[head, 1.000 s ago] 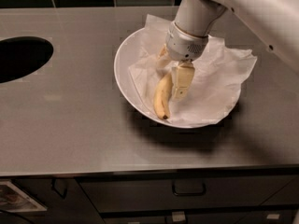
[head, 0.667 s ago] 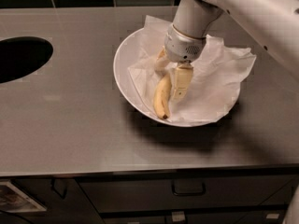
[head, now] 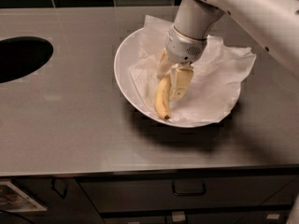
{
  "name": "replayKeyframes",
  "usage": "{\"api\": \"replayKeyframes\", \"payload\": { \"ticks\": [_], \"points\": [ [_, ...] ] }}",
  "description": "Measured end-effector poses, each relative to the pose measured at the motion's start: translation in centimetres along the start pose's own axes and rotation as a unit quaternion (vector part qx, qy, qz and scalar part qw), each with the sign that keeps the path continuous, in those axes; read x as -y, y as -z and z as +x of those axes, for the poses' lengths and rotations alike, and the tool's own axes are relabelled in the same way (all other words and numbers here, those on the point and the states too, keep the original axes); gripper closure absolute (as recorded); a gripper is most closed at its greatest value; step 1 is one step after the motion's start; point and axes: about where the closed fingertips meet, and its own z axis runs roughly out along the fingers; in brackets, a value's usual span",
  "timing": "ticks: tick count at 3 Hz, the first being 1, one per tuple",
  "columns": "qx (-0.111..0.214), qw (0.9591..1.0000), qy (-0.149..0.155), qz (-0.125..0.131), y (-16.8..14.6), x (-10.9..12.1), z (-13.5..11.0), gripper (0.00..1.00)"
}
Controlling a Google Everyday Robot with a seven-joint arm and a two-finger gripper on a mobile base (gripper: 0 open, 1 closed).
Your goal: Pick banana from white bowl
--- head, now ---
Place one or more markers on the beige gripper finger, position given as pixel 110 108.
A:
pixel 181 77
pixel 164 65

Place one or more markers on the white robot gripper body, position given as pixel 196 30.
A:
pixel 183 48

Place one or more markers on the yellow banana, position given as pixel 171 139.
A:
pixel 161 98

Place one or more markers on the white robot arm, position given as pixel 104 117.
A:
pixel 274 24

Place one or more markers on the white bowl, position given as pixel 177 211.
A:
pixel 124 66

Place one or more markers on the white crumpled paper sheet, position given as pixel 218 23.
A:
pixel 216 52

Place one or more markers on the grey drawer front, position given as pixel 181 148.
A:
pixel 156 195

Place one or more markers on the dark round sink opening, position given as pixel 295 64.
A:
pixel 21 56

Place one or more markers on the small white label sticker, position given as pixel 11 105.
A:
pixel 273 216

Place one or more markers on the picture card on cabinet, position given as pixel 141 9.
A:
pixel 15 200

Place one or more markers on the black drawer handle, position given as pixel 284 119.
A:
pixel 182 188

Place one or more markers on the black cabinet door handle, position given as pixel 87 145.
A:
pixel 60 187

